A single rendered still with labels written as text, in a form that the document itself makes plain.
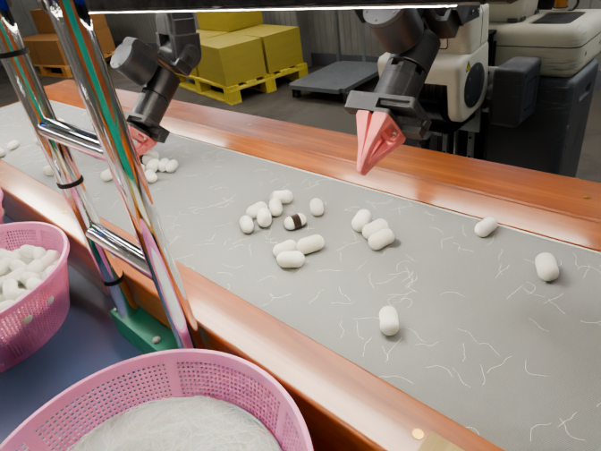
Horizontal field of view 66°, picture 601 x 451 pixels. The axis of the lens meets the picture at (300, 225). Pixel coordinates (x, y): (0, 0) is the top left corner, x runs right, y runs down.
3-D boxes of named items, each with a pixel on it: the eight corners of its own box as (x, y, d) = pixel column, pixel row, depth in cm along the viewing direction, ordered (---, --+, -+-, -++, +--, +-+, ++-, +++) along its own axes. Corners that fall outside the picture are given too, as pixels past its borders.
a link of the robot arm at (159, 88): (188, 79, 92) (172, 76, 95) (161, 57, 87) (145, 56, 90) (173, 109, 91) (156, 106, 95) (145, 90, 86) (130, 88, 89)
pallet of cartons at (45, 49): (60, 80, 546) (34, 16, 508) (21, 73, 621) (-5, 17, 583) (123, 61, 596) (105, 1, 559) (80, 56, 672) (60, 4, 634)
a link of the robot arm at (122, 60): (203, 52, 90) (180, 47, 95) (158, 12, 81) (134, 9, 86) (174, 106, 90) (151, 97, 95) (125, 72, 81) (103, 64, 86)
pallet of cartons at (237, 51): (325, 72, 418) (316, -18, 379) (244, 107, 361) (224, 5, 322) (232, 63, 500) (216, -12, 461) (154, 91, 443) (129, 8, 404)
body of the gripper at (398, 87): (410, 110, 56) (433, 56, 57) (342, 102, 62) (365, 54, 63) (427, 136, 61) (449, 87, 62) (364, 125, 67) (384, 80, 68)
